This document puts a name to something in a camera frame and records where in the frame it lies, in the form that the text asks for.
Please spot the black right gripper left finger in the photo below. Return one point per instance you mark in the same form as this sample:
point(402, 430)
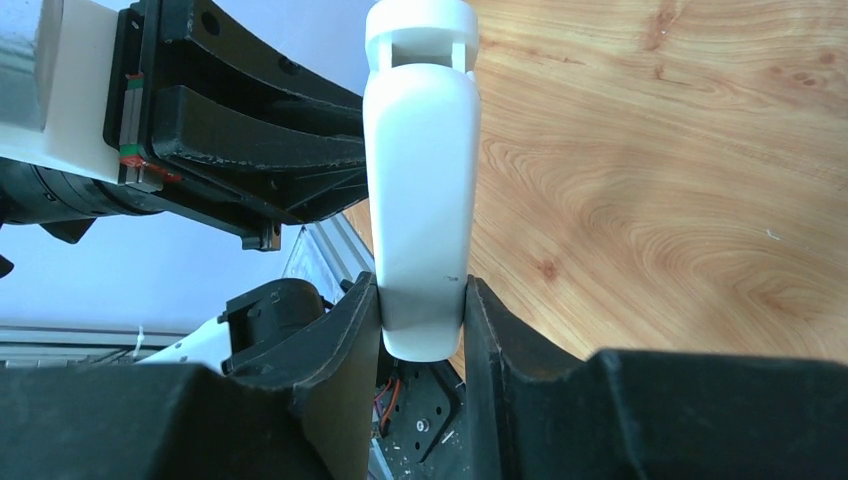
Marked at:
point(297, 405)

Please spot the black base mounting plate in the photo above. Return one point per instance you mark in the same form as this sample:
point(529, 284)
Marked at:
point(419, 424)

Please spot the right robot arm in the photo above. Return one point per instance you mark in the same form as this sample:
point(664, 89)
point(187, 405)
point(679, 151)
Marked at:
point(265, 324)

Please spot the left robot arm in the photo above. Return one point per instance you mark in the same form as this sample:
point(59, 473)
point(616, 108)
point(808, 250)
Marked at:
point(66, 205)

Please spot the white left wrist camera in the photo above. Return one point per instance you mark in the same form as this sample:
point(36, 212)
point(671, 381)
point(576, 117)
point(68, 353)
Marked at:
point(56, 59)

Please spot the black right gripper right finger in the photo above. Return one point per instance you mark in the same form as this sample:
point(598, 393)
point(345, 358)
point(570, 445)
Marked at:
point(537, 412)

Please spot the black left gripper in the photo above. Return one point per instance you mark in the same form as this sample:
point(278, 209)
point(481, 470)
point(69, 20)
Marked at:
point(244, 139)

